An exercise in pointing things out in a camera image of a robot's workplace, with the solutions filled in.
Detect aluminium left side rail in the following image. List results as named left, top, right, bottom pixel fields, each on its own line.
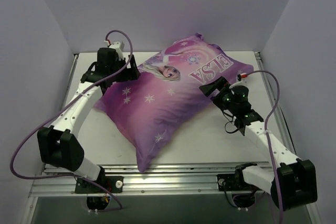
left=61, top=54, right=79, bottom=109

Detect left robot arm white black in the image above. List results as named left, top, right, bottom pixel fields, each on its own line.
left=37, top=42, right=140, bottom=192

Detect purple Elsa print pillowcase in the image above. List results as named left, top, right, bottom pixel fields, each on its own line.
left=94, top=34, right=253, bottom=172

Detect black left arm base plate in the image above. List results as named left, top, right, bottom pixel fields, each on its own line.
left=75, top=176, right=124, bottom=194

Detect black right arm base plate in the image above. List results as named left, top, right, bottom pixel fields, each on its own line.
left=216, top=173, right=260, bottom=191

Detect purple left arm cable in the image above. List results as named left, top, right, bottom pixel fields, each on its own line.
left=9, top=29, right=134, bottom=213

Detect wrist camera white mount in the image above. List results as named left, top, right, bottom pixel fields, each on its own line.
left=236, top=70, right=248, bottom=81
left=104, top=39, right=124, bottom=60

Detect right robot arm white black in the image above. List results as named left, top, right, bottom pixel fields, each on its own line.
left=200, top=77, right=318, bottom=211

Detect aluminium right side rail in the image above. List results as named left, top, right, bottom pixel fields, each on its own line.
left=254, top=51, right=297, bottom=162

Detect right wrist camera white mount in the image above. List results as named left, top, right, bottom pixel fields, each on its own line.
left=236, top=70, right=248, bottom=81

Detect aluminium front mounting rail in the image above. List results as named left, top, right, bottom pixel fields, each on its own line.
left=30, top=163, right=237, bottom=197

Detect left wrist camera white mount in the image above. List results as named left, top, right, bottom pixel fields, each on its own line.
left=104, top=39, right=124, bottom=60

